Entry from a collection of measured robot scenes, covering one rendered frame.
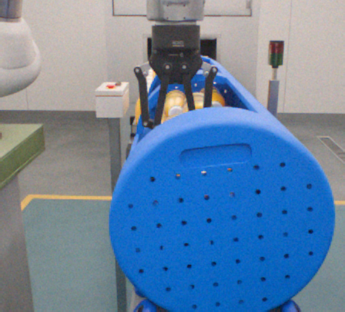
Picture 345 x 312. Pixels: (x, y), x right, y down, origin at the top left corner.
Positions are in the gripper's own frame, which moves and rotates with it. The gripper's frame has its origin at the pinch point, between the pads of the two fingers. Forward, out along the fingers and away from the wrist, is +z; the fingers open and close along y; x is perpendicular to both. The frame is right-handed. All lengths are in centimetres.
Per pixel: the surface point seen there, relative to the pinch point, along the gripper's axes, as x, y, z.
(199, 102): 14.6, 4.6, -5.1
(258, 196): -20.2, 9.9, -0.4
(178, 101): 46.3, 0.8, 0.8
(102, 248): 158, -44, 113
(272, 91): 106, 41, 8
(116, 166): 88, -23, 35
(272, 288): -20.2, 12.5, 12.6
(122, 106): 80, -19, 9
